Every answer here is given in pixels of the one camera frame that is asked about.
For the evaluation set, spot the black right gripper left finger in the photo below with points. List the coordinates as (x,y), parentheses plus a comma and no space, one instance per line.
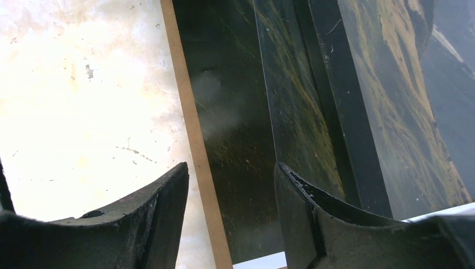
(140,230)

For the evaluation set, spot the mountain landscape photo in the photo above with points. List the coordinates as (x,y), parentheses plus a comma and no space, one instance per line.
(415,65)

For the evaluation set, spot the brown frame backing board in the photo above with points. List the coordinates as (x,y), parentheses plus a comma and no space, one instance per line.
(215,232)

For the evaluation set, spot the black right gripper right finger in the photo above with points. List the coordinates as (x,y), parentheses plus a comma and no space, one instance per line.
(321,231)

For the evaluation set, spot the black picture frame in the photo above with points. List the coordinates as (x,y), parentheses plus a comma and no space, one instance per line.
(344,111)

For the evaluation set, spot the clear frame glass pane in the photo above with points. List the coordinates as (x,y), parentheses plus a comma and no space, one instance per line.
(300,133)

